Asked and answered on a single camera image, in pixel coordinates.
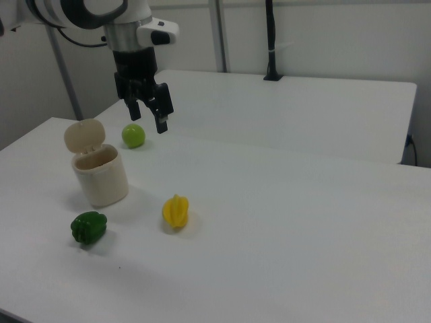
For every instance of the beige garbage bin with lid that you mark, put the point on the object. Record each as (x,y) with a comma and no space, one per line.
(101,178)

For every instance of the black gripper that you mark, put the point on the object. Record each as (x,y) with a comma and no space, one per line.
(134,64)

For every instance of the dark green toy bell pepper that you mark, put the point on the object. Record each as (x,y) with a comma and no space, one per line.
(88,228)

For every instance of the black pole with base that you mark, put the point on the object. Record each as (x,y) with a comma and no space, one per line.
(271,37)

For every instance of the yellow toy starfruit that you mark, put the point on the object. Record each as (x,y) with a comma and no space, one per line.
(175,212)

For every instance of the light green toy apple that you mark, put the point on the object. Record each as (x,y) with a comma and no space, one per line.
(133,136)

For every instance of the grey partition wall post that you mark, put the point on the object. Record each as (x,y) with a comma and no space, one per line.
(220,37)

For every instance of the grey partition corner post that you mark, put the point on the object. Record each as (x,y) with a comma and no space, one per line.
(65,74)

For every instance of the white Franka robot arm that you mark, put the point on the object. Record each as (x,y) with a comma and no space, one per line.
(111,10)

